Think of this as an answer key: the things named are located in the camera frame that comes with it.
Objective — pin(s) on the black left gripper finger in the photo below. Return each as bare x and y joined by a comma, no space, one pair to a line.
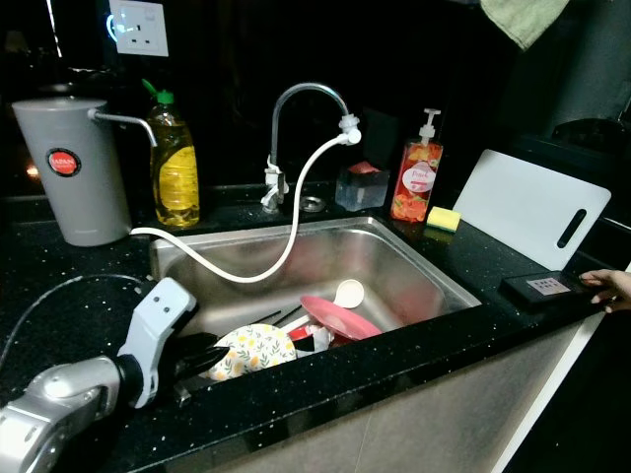
210,360
203,343

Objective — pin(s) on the floral lemon print plate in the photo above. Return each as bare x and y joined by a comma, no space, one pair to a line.
261,350

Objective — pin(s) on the pink plate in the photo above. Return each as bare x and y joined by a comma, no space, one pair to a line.
340,318

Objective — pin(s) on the black device with label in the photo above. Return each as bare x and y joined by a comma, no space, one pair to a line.
542,288

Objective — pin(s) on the dark grey kitchen appliance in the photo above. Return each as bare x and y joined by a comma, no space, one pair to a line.
592,69

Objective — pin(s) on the person's hand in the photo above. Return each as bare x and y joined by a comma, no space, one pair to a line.
609,289

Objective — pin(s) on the red and white bowl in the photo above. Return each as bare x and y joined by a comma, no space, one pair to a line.
317,340

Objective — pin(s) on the white ceramic spoon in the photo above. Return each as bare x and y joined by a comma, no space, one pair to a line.
349,293

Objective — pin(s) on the stainless steel sink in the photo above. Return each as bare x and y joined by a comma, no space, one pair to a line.
335,256

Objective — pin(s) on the yellow dish soap bottle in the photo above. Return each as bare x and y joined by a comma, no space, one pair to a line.
175,182

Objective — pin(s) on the grey water filter jug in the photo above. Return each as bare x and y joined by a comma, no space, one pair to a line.
74,202

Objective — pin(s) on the beige cabinet front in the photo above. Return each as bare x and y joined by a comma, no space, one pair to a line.
394,424

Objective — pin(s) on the chrome gooseneck faucet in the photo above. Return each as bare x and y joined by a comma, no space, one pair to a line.
273,138

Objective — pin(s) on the clear soap dish red lid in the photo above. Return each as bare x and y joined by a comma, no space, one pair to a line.
360,189

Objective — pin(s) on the red peach soap pump bottle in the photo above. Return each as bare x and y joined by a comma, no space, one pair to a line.
416,177

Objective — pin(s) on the yellow sponge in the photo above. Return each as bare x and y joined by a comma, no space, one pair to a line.
443,218

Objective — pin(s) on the white plastic cutting board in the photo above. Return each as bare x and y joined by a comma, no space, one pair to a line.
523,207

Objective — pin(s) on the green cloth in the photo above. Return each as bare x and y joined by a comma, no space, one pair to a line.
523,18

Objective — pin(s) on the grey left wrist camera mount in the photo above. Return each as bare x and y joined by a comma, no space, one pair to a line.
158,320

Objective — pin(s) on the white wall socket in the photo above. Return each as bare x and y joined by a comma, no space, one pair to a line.
140,28

